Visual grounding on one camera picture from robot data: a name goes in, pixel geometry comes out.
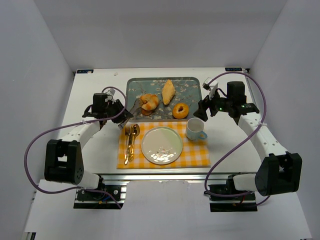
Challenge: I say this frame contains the blue label sticker right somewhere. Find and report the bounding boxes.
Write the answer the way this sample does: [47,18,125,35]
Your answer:
[224,67,243,72]

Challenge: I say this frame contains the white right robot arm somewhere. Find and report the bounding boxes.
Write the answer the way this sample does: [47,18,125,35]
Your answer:
[193,81,302,198]

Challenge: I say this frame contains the blue label sticker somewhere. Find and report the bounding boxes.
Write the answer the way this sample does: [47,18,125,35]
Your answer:
[224,67,243,72]
[76,69,94,74]

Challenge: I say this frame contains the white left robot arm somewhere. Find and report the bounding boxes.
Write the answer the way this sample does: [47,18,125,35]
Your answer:
[44,89,133,190]

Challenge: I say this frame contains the gold fork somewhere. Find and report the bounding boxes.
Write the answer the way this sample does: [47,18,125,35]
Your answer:
[124,124,131,166]

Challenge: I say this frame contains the small brown bread piece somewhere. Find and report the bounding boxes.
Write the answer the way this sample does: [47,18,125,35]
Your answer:
[141,108,153,116]

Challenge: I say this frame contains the yellow checkered placemat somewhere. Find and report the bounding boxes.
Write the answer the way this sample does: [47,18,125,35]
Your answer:
[117,121,211,169]

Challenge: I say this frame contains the white mug blue handle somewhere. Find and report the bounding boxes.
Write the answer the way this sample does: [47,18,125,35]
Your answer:
[185,117,208,141]

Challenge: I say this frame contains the orange glazed donut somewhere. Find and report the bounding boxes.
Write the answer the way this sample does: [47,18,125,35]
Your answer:
[172,103,189,119]

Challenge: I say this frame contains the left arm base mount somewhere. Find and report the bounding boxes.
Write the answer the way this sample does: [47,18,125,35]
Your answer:
[73,175,127,210]

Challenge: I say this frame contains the gold knife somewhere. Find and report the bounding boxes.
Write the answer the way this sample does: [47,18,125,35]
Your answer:
[127,125,134,163]

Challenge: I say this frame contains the blue floral tray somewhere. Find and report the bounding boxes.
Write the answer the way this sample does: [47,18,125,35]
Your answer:
[124,76,205,123]

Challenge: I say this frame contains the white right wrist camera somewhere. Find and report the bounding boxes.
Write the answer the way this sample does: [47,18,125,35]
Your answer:
[202,77,219,100]

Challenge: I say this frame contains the blue label sticker left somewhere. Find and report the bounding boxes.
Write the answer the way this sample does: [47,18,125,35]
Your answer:
[76,69,94,74]

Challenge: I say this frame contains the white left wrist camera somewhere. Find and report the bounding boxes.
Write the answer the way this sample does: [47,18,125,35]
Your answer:
[105,88,116,102]

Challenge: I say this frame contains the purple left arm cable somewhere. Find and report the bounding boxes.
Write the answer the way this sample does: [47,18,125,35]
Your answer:
[23,86,127,210]

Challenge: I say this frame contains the white round plate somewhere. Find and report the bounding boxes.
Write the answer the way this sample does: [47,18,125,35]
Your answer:
[140,126,183,166]

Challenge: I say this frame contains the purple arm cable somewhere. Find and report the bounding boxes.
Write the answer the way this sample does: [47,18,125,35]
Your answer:
[202,72,268,206]
[23,86,127,210]

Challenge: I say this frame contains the gold spoon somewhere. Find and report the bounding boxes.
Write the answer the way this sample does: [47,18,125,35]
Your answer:
[129,124,140,162]

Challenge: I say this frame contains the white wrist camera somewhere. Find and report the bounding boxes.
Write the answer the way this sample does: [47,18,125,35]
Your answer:
[105,88,116,102]
[202,77,219,100]

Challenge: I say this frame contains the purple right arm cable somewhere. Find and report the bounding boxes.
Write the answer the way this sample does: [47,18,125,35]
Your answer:
[202,72,268,206]

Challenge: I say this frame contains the aluminium table edge rail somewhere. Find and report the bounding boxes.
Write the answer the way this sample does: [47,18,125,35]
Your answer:
[94,171,261,183]

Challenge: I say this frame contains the silver metal tongs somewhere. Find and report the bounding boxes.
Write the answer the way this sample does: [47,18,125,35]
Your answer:
[118,98,143,130]

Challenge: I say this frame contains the round twisted bread roll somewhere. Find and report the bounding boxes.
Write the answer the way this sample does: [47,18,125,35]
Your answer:
[140,93,159,111]

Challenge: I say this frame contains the long flat pastry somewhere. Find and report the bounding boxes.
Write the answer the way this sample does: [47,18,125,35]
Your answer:
[161,79,176,106]

